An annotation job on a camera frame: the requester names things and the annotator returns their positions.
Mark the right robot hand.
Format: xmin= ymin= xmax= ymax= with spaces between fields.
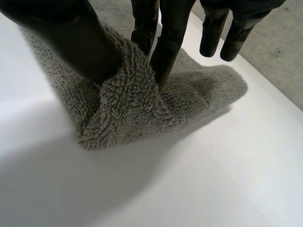
xmin=0 ymin=0 xmax=286 ymax=92

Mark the grey towel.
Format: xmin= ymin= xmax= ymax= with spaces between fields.
xmin=20 ymin=18 xmax=249 ymax=152

